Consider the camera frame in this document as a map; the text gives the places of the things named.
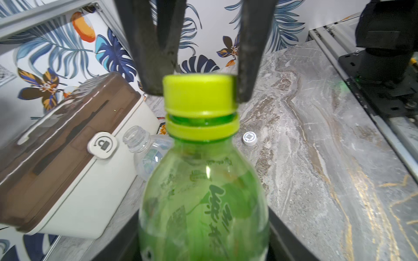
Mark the white bottle cap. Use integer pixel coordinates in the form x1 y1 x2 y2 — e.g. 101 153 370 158
242 131 258 146

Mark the yellow-green bottle cap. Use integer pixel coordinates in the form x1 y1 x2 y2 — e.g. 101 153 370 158
163 74 238 119

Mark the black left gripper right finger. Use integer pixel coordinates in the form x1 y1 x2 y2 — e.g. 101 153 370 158
267 207 319 261

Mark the brown lid storage box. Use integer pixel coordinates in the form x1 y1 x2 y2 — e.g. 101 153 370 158
1 72 160 239

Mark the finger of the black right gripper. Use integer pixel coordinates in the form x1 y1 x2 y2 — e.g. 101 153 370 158
236 0 276 103
114 0 187 96

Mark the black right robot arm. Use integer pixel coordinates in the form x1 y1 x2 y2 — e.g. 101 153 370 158
115 1 418 103

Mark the aluminium front rail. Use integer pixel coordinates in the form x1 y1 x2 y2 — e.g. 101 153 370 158
309 16 418 178

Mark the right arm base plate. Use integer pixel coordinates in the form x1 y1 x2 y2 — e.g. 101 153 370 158
338 48 418 118

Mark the green plastic bottle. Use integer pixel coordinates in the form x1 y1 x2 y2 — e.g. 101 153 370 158
139 114 269 261

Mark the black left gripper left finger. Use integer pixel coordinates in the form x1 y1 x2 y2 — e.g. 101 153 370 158
93 211 140 261

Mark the clear plastic water bottle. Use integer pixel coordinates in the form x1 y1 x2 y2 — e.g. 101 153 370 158
123 126 174 181

